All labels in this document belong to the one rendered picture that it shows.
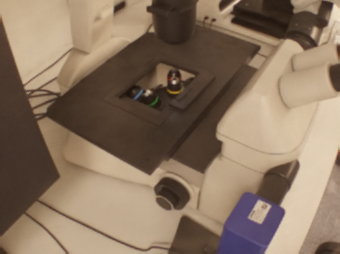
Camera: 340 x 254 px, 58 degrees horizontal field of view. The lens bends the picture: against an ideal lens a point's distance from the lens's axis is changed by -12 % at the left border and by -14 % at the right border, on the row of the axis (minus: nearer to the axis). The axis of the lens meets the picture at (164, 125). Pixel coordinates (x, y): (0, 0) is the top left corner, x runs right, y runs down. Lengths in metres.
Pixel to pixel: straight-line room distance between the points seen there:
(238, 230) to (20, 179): 0.28
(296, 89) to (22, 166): 0.36
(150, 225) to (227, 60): 0.33
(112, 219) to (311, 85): 0.43
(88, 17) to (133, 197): 0.35
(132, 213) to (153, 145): 0.21
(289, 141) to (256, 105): 0.07
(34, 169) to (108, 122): 0.14
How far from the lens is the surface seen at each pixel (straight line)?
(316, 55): 0.49
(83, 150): 0.71
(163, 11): 0.48
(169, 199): 0.59
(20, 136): 0.43
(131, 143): 0.49
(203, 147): 0.51
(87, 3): 0.61
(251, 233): 0.41
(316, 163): 0.79
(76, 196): 0.70
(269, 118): 0.43
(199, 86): 0.57
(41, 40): 1.07
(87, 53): 0.68
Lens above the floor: 1.31
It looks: 45 degrees down
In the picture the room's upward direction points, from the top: 2 degrees counter-clockwise
